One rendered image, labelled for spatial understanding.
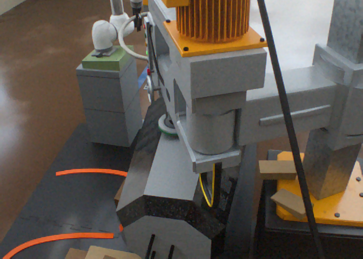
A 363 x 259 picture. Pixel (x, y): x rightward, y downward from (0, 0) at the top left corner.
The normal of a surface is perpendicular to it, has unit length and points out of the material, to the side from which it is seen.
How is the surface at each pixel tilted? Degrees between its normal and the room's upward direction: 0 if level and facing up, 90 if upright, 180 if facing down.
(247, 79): 90
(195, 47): 0
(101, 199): 0
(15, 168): 0
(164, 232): 90
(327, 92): 90
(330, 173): 90
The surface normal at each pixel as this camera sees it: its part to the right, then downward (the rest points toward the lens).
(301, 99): 0.27, 0.56
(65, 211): -0.03, -0.80
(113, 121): -0.23, 0.58
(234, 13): -0.85, 0.33
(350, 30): -0.95, 0.22
